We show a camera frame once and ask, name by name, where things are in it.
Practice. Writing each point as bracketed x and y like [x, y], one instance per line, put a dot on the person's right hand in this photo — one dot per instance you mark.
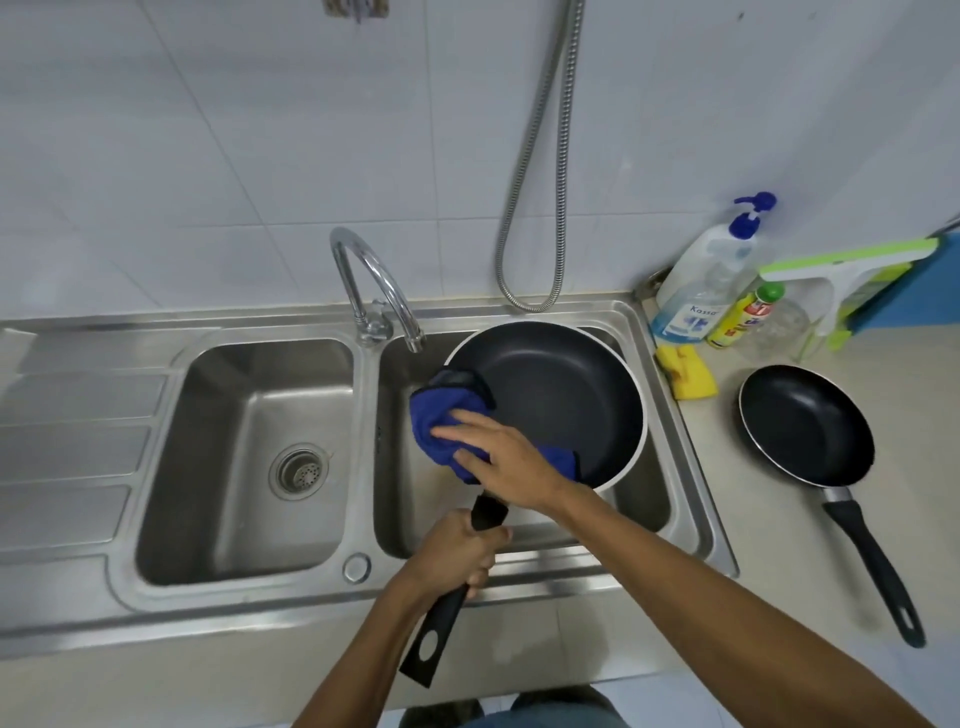
[517, 469]

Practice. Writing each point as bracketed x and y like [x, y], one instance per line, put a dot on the person's left hand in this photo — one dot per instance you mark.
[450, 555]

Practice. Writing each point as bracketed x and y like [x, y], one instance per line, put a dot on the medium black frying pan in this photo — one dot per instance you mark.
[562, 390]

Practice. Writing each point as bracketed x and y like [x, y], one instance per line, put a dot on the blue microfibre cloth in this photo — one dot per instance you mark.
[435, 409]

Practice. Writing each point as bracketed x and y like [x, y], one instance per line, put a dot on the yellow sponge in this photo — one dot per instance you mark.
[694, 379]

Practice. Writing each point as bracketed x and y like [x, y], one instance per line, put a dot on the small black frying pan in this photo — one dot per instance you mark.
[806, 424]

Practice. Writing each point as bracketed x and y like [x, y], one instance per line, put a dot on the person's left forearm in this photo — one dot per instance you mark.
[367, 660]

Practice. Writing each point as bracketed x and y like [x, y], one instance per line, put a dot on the person's right forearm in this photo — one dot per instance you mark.
[735, 615]

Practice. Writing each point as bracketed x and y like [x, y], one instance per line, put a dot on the person's camouflage trousers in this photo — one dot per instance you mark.
[570, 705]

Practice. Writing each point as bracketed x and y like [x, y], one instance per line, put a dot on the metal sink strainer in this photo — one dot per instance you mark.
[298, 472]

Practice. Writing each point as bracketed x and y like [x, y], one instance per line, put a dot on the stainless steel double sink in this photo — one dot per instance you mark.
[247, 420]

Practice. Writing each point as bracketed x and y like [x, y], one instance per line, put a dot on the clear pump soap bottle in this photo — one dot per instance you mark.
[694, 285]

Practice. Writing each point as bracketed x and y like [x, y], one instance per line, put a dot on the chrome faucet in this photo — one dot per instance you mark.
[367, 259]

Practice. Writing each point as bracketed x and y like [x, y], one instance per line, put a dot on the small yellow bottle green cap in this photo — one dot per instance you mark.
[739, 319]

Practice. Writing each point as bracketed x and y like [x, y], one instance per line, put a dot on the clear glass cup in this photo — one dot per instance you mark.
[776, 330]

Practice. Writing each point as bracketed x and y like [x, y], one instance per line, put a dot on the green white squeegee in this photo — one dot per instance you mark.
[840, 259]

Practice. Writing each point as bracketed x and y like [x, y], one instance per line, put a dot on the green knife block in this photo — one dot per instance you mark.
[870, 292]

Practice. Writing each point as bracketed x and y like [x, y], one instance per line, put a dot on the blue cutting board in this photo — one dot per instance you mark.
[922, 292]

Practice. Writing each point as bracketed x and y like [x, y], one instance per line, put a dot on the brown adhesive wall hook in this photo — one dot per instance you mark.
[341, 7]

